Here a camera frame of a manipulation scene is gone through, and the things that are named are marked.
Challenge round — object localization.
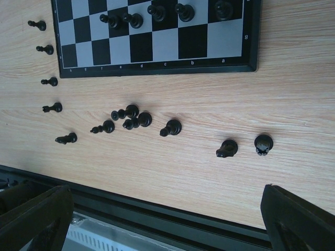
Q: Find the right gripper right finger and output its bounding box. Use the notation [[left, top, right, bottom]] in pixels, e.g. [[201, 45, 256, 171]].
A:
[[261, 184, 334, 250]]

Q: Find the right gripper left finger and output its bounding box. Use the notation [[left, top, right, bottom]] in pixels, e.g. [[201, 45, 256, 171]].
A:
[[1, 185, 74, 250]]

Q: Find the black chess piece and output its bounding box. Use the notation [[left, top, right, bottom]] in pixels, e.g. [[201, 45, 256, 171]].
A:
[[254, 133, 274, 156], [160, 119, 182, 137], [216, 140, 238, 158], [42, 102, 63, 113], [27, 20, 47, 31], [99, 14, 121, 29], [40, 77, 58, 87], [36, 44, 54, 55], [55, 132, 77, 144], [111, 104, 139, 121], [122, 13, 143, 29], [122, 112, 152, 130], [90, 120, 115, 134]]

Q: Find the black pawn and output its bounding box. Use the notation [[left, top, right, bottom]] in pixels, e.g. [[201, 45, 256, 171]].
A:
[[215, 1, 233, 21], [175, 3, 195, 22], [147, 5, 166, 22]]

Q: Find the black and silver chessboard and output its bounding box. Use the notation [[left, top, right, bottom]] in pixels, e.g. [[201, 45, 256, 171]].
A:
[[51, 1, 262, 78]]

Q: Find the grey slotted cable duct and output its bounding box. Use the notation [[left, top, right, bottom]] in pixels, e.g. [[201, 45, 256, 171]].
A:
[[66, 226, 171, 250]]

